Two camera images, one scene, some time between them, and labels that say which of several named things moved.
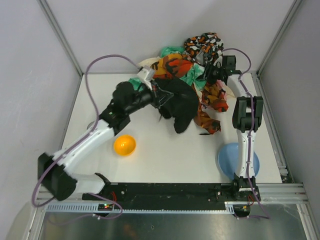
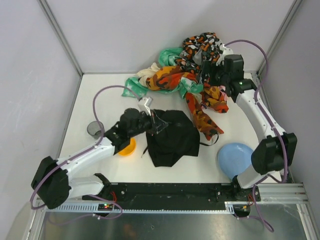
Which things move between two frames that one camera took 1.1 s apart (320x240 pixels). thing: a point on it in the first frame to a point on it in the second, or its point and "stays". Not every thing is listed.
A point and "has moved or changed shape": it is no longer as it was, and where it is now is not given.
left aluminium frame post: (50, 17) stays
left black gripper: (155, 94) to (153, 122)
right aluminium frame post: (289, 16) stays
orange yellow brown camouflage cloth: (174, 66) has moved or changed shape
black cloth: (175, 98) to (179, 139)
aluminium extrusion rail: (292, 193) stays
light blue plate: (228, 160) stays
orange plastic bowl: (124, 145) stays
